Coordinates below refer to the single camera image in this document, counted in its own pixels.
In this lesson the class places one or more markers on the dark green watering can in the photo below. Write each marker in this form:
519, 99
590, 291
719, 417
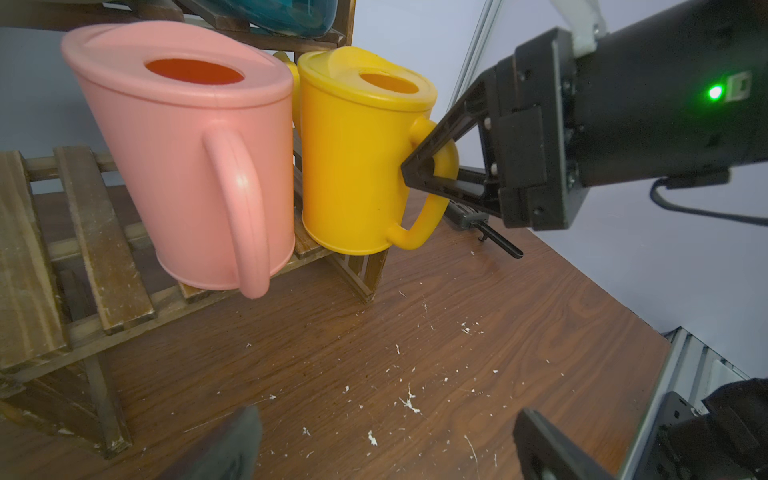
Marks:
295, 18

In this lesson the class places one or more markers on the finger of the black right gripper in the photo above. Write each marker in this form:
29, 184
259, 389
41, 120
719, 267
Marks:
477, 107
473, 187

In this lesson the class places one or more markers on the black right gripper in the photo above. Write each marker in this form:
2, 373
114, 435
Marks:
679, 98

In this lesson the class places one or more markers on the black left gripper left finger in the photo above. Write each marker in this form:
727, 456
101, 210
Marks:
229, 451

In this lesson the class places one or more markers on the brown wooden slatted shelf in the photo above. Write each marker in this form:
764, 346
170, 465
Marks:
64, 303

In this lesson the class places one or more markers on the right corner metal profile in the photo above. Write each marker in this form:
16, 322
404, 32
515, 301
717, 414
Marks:
478, 42

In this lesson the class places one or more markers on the yellow watering can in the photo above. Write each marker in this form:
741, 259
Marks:
359, 117

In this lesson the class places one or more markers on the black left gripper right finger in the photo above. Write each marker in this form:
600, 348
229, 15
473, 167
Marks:
544, 452

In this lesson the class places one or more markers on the pink watering can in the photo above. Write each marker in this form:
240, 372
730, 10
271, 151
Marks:
200, 128

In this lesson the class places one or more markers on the aluminium front rail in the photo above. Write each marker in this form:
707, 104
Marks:
706, 419

